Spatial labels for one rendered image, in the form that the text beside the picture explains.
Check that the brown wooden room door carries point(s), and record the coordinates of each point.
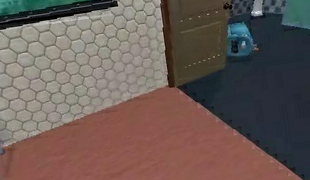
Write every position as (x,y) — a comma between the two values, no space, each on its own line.
(199,27)

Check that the blue bin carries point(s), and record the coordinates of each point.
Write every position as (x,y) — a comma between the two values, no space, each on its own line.
(238,41)

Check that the black framed window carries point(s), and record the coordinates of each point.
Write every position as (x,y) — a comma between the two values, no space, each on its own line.
(40,3)

